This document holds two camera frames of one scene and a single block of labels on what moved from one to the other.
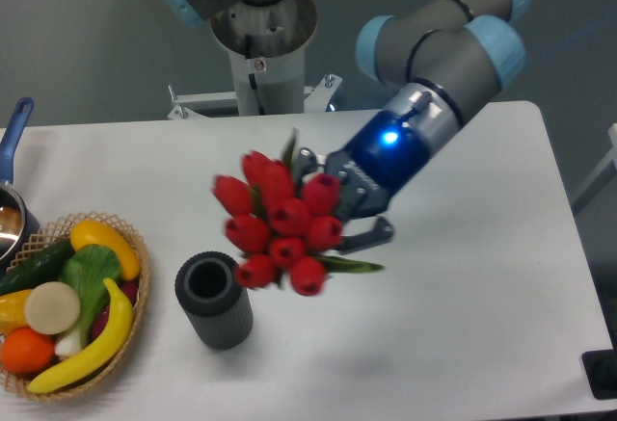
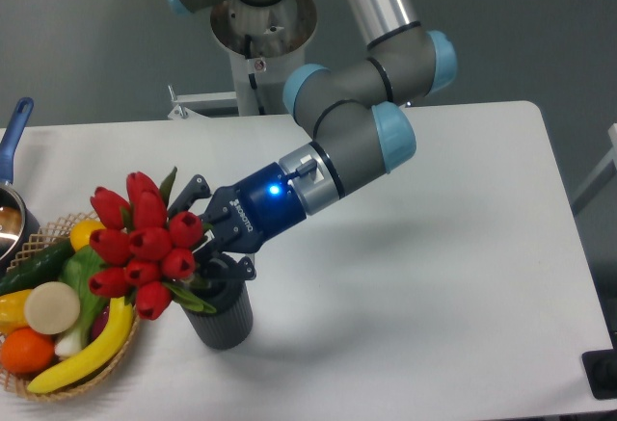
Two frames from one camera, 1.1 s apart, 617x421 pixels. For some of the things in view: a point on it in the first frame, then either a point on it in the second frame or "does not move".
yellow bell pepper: (13, 311) does not move
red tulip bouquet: (282, 223) → (144, 251)
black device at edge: (601, 370) does not move
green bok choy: (92, 270) does not move
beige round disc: (52, 307) does not move
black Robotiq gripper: (387, 154) → (260, 207)
